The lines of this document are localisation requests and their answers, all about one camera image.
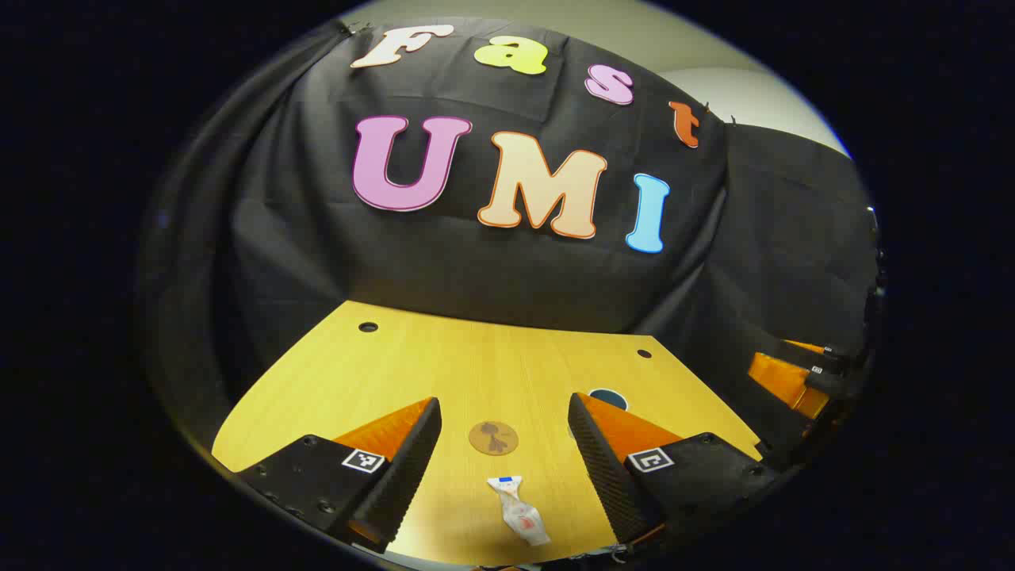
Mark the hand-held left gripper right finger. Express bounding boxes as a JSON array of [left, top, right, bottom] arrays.
[[566, 391, 782, 548]]

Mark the black backdrop cloth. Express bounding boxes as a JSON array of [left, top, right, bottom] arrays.
[[139, 16, 885, 477]]

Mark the round brown printed coaster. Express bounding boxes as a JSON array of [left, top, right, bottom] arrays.
[[468, 420, 520, 457]]

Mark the yellow wooden desktop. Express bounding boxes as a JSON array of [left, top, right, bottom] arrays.
[[210, 300, 766, 568]]

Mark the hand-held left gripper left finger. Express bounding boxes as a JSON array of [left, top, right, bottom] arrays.
[[236, 397, 443, 554]]

